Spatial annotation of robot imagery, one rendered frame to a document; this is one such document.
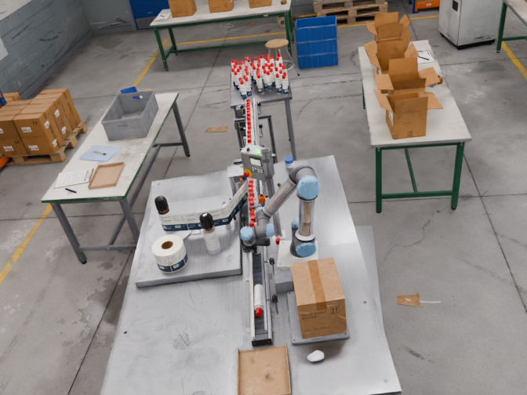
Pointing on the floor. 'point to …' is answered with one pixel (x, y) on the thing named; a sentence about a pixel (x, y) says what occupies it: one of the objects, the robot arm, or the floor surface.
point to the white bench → (134, 147)
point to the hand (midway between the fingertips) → (256, 249)
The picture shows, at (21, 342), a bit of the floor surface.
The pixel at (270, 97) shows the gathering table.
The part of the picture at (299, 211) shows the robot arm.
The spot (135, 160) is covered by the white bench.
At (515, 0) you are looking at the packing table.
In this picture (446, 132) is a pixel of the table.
